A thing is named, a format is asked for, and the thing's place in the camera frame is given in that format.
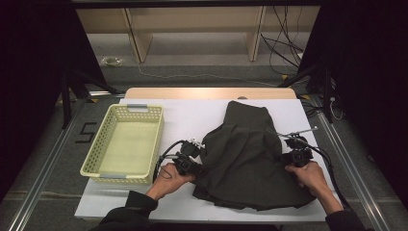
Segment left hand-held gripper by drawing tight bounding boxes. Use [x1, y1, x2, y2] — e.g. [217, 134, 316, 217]
[172, 138, 206, 177]

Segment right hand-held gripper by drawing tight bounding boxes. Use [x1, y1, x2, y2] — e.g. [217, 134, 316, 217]
[281, 126, 319, 168]

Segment dark pleated skirt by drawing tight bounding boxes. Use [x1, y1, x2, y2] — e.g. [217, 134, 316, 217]
[191, 100, 317, 212]

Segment pale yellow plastic basket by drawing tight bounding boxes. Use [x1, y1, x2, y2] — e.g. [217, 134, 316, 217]
[80, 103, 166, 186]

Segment person's right hand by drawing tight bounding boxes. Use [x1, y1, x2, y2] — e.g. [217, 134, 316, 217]
[284, 160, 337, 205]

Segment person's left hand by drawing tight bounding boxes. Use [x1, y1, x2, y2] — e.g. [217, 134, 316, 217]
[145, 162, 196, 201]

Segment white foam board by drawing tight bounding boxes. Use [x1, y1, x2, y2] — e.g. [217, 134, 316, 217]
[74, 98, 349, 224]

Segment black curtain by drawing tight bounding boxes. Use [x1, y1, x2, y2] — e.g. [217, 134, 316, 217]
[297, 0, 408, 203]
[0, 0, 107, 203]

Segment crumpled clear plastic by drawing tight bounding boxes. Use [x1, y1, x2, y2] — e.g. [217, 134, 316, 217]
[101, 56, 123, 67]

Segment wooden shelf unit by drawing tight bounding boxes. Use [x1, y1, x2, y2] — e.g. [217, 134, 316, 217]
[76, 5, 321, 64]

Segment left hand-held gripper cable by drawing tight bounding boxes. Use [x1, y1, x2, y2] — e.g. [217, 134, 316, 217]
[153, 139, 187, 182]

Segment black floor cables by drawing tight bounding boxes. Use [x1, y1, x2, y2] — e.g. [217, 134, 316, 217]
[299, 100, 325, 118]

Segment aluminium floor rail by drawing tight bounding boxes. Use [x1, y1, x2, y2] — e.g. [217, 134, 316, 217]
[309, 95, 393, 231]
[7, 102, 88, 231]

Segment white cable coil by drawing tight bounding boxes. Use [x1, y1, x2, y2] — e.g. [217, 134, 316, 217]
[328, 95, 344, 122]

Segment black cable bundle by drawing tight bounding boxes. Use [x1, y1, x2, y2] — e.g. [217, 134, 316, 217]
[260, 5, 306, 76]

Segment black overhead frame bar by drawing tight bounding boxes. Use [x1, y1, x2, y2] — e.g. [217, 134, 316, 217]
[70, 0, 321, 9]

